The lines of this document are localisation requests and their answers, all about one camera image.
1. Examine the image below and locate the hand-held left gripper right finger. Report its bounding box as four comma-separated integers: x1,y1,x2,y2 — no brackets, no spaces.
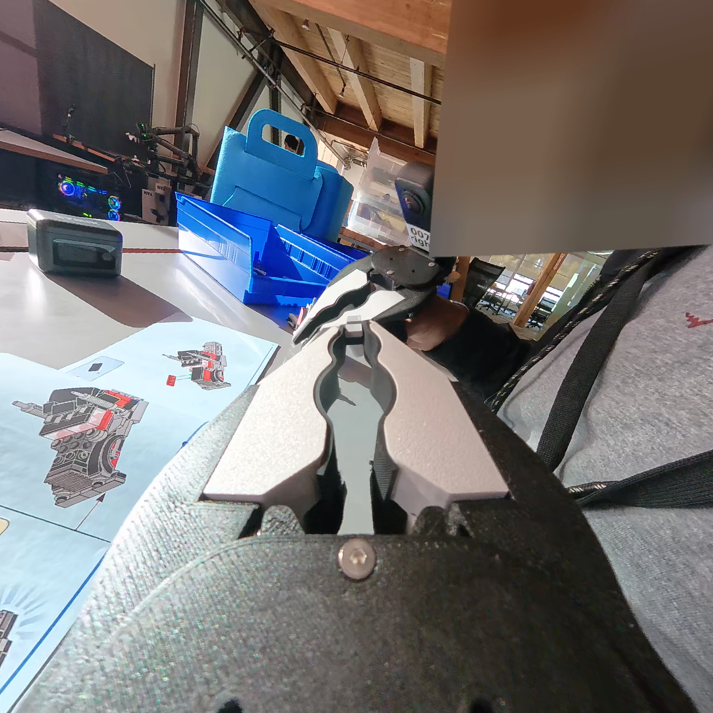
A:
365,322,512,534

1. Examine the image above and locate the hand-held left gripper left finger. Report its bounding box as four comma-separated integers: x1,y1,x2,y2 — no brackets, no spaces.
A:
203,328,349,534

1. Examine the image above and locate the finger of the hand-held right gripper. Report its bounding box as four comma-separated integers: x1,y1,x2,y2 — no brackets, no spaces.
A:
356,289,431,343
291,266,375,344

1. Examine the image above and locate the blue plastic parts bin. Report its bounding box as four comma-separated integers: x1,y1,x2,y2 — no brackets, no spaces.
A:
274,224,369,290
174,191,335,308

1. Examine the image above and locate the light blue instruction booklet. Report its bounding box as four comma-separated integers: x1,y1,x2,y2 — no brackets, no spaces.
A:
0,325,280,713

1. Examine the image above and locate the person's right forearm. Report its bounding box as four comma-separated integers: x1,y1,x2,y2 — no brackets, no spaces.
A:
429,309,533,404

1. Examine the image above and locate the person's right hand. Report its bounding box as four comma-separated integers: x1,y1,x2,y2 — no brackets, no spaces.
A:
402,298,471,353

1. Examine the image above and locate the blue felt bag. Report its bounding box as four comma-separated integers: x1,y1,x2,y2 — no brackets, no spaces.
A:
209,108,355,241

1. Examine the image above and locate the dark grey cube device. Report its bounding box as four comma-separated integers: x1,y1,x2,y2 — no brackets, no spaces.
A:
25,209,124,278

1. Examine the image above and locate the rainbow lit computer case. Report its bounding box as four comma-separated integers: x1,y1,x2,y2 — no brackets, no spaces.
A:
53,170,126,222

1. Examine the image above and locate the long wooden table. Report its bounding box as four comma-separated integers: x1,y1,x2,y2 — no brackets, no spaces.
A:
0,127,109,175

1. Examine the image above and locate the black webbing strap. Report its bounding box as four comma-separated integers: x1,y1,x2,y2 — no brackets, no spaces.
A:
536,253,713,509

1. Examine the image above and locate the red black cable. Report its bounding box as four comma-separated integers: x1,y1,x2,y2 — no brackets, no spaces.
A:
0,244,183,256

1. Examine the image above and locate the black speckled cord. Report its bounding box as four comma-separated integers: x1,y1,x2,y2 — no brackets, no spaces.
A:
485,251,713,505

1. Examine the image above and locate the black wall screen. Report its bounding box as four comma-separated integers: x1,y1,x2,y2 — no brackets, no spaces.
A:
33,0,156,148

